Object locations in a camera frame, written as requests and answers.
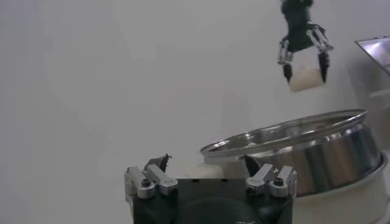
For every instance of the stainless steel steamer basket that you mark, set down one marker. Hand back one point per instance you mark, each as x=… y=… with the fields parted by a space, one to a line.
x=320 y=158

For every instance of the white steamed baozi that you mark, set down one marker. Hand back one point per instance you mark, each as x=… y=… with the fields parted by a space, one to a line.
x=306 y=80

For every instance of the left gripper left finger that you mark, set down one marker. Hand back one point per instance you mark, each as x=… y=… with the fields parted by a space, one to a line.
x=158 y=179

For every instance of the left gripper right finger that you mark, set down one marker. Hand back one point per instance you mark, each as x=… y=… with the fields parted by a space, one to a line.
x=262 y=179

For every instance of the white electric cooking pot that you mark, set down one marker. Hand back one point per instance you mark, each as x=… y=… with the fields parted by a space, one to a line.
x=335 y=210

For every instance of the open dark laptop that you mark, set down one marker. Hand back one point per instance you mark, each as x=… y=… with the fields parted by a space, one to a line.
x=377 y=51

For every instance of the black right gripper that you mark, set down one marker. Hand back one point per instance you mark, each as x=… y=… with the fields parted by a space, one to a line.
x=298 y=27

